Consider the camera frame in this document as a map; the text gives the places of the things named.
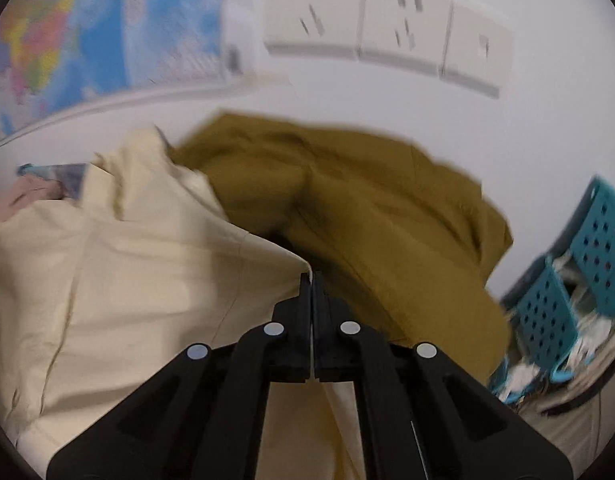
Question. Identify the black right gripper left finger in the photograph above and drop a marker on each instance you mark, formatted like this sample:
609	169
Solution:
202	415

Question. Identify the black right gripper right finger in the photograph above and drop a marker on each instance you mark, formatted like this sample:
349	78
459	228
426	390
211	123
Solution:
414	413

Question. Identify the cream beige jacket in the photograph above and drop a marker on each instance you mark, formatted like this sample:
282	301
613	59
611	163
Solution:
97	294

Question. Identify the teal perforated plastic basket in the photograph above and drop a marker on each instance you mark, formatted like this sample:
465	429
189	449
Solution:
563	308

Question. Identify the olive mustard garment on bed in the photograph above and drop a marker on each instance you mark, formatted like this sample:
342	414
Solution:
407	242

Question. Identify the pink pillow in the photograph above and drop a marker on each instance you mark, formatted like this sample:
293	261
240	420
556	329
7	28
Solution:
27	190

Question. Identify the white wall socket panel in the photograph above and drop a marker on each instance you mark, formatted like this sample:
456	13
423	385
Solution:
440	37

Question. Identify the colourful wall map poster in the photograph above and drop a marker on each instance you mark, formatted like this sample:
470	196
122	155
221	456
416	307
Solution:
58	54

